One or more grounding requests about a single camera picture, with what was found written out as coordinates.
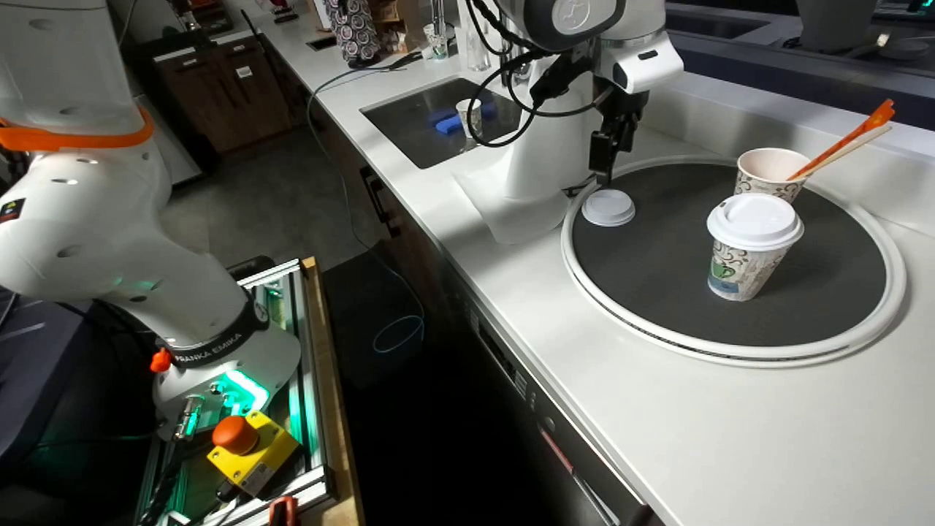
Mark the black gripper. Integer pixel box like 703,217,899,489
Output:
591,30,684,185

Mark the wooden cabinet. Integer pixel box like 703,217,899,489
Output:
146,32,291,156

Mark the paper cup in sink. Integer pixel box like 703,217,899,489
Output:
456,100,481,146

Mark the white plastic cup lid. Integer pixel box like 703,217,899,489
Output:
582,190,637,228

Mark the stainless steel sink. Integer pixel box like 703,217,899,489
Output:
364,80,519,171

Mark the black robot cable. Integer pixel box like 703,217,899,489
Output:
464,0,624,153

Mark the orange stirrer stick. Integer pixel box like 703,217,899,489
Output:
785,100,897,182

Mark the lidded paper cup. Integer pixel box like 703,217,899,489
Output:
706,194,804,302

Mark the open paper cup on tray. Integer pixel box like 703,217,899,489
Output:
732,146,805,203

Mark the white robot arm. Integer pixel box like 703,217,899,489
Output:
0,0,684,423

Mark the round black white tray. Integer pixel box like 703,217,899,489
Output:
563,159,908,365

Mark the blue sponge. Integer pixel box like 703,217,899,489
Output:
433,115,462,137

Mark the yellow emergency stop box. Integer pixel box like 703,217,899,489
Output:
208,413,298,498

